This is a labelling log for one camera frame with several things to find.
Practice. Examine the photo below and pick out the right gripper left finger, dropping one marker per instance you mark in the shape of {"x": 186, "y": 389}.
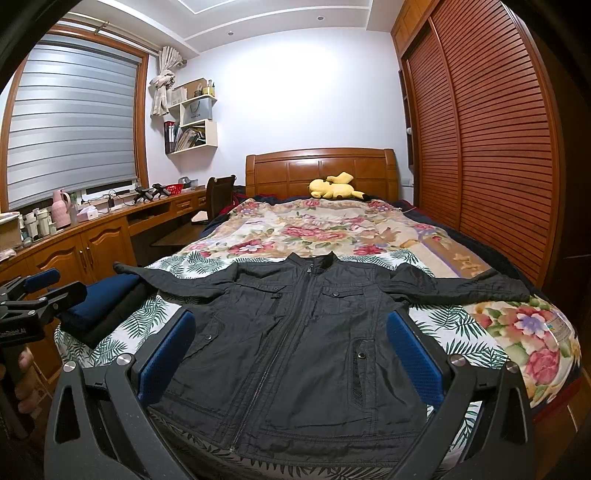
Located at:
{"x": 99, "y": 427}

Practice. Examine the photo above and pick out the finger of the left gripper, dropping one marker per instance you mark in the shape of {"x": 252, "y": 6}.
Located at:
{"x": 54, "y": 302}
{"x": 39, "y": 279}

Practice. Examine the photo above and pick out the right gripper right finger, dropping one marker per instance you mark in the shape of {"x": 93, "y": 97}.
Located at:
{"x": 501, "y": 444}

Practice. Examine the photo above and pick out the black zip jacket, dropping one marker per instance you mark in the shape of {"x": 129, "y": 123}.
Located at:
{"x": 291, "y": 363}

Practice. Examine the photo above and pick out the folded navy clothes stack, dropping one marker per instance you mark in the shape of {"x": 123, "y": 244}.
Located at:
{"x": 107, "y": 305}

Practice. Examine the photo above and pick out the person's left hand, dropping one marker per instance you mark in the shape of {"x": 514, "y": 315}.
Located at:
{"x": 26, "y": 389}

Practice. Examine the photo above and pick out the pink thermos jug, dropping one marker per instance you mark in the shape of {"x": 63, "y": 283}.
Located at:
{"x": 60, "y": 209}

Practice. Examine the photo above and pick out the wooden desk cabinet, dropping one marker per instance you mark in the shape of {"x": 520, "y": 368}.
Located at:
{"x": 86, "y": 252}

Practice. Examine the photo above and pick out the floral and leaf bedspread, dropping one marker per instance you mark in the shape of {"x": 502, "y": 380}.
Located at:
{"x": 533, "y": 333}

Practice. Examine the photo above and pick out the small black tripod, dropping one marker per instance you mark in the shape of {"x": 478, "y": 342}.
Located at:
{"x": 142, "y": 195}

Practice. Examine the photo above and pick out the grey window blind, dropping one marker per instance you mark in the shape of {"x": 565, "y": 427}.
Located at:
{"x": 72, "y": 122}

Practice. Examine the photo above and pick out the red basket on desk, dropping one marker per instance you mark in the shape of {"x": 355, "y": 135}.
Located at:
{"x": 174, "y": 189}

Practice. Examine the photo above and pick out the dark wooden chair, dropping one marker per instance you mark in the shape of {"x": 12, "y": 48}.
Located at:
{"x": 218, "y": 194}

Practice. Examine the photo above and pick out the tied white curtain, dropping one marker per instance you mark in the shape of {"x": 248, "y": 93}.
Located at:
{"x": 169, "y": 59}

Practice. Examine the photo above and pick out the wooden bed headboard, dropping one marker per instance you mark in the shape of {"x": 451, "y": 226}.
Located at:
{"x": 286, "y": 174}

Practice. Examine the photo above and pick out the yellow plush toy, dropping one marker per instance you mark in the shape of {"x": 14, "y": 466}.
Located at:
{"x": 335, "y": 188}

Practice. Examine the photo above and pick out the brown louvred wardrobe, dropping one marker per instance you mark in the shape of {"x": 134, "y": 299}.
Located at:
{"x": 486, "y": 133}

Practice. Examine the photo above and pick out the white wall shelf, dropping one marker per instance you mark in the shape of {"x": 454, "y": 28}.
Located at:
{"x": 192, "y": 126}

